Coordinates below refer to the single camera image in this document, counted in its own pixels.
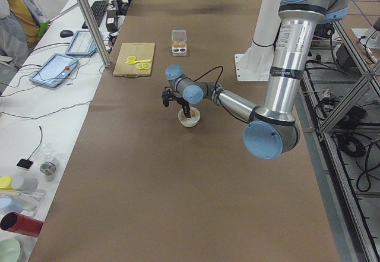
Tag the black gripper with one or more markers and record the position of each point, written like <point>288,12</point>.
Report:
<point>186,107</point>

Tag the clear plastic egg box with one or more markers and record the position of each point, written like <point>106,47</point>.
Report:
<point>179,35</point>

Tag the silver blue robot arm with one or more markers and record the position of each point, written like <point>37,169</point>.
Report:
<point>272,128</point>

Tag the black power adapter box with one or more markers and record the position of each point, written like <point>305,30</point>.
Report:
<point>112,21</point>

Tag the white round bowl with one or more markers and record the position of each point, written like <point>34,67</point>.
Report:
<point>189,122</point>

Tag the lemon slice lower stack front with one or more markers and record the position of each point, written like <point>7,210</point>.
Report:
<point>146,66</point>

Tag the lemon slice stack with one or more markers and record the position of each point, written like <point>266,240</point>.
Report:
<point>139,66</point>
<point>146,66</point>

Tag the lemon slice lower stack back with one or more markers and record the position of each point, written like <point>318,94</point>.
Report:
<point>139,66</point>

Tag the yellow plastic knife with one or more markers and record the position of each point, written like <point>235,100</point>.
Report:
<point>138,61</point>

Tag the wooden cutting board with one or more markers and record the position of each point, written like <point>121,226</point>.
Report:
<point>140,51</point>

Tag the lemon slice near knife tip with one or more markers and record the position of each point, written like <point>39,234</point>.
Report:
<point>131,60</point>

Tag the blue teach pendant far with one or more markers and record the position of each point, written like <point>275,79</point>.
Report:
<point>81,44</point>

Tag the blue teach pendant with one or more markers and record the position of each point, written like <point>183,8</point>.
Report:
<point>81,44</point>
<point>55,70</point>

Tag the black keyboard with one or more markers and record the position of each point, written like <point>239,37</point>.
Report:
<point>99,9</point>

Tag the blue teach pendant near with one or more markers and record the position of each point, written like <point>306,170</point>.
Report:
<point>55,70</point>

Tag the black computer mouse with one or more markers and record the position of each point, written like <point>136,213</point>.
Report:
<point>66,33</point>

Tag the silver metal fitting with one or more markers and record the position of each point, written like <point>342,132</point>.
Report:
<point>49,169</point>

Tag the small black square pad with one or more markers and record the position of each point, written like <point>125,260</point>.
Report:
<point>24,164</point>

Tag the grey cup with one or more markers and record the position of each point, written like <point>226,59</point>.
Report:
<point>25,185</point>

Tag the person in yellow shirt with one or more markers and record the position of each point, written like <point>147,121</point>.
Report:
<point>21,22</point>

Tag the yellow cup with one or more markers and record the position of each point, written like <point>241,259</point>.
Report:
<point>6,182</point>

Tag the light blue cup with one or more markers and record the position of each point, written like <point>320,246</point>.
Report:
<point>11,204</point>

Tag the red cylinder bottle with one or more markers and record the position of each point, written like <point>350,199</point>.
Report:
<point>21,224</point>

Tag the green bowl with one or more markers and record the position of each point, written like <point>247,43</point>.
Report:
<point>10,250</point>

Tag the black wrist camera with cable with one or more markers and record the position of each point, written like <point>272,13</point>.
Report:
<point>167,96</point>

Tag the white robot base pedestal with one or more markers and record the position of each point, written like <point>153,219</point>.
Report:
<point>252,66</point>

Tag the aluminium frame post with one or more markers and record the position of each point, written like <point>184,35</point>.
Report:
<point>94,31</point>

